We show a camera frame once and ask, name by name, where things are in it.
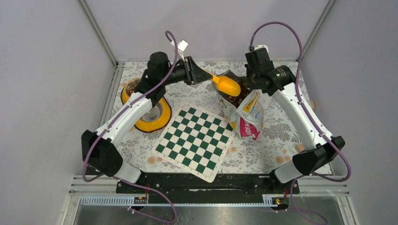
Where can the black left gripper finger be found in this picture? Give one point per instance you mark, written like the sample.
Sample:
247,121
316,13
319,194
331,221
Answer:
201,78
194,69

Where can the yellow plastic scoop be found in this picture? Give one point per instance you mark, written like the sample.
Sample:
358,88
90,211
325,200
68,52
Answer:
225,84

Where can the wooden cube near right arm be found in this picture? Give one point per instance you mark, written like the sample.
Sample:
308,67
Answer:
300,148

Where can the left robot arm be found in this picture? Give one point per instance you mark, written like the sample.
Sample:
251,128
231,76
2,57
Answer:
99,147

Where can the pet food bag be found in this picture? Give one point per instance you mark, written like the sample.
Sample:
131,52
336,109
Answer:
244,113

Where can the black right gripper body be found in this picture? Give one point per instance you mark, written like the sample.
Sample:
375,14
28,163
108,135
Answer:
252,83

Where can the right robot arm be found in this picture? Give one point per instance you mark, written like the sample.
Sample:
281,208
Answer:
280,84

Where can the yellow double pet bowl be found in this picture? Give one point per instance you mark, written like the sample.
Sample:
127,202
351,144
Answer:
157,118

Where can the green white chessboard mat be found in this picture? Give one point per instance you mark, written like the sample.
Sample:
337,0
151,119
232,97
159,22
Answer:
195,140

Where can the floral tablecloth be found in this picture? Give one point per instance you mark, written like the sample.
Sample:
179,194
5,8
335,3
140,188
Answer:
275,145

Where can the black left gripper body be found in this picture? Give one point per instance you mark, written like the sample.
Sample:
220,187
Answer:
188,77

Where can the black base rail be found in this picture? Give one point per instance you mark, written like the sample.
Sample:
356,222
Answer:
248,183

